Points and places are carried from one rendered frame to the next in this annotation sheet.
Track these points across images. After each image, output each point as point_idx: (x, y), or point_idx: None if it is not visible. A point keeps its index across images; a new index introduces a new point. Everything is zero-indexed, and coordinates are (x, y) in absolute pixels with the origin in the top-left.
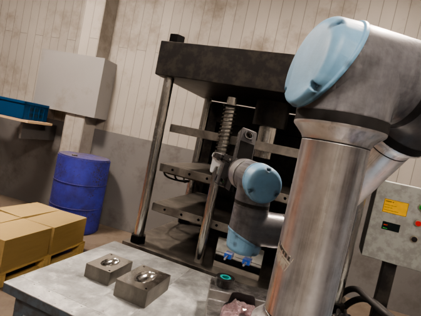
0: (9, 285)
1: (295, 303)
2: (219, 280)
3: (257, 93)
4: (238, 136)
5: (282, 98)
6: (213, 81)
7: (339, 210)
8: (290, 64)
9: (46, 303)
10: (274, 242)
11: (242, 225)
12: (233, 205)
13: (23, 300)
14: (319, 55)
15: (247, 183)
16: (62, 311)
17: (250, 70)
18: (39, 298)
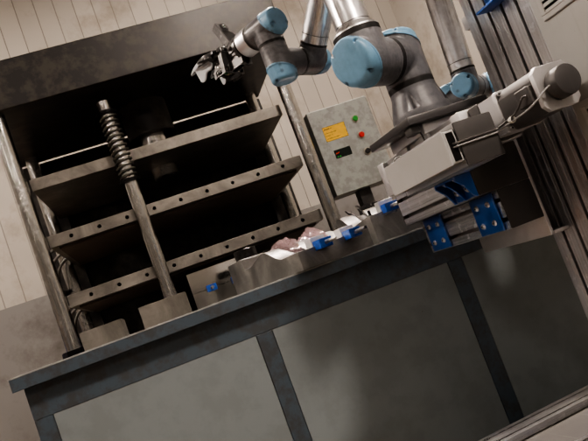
0: (21, 375)
1: (351, 4)
2: (241, 251)
3: (126, 88)
4: (216, 31)
5: (159, 81)
6: (70, 88)
7: None
8: (154, 31)
9: (92, 349)
10: (302, 62)
11: (279, 53)
12: (262, 49)
13: (54, 374)
14: None
15: (267, 19)
16: (119, 340)
17: (111, 57)
18: (78, 353)
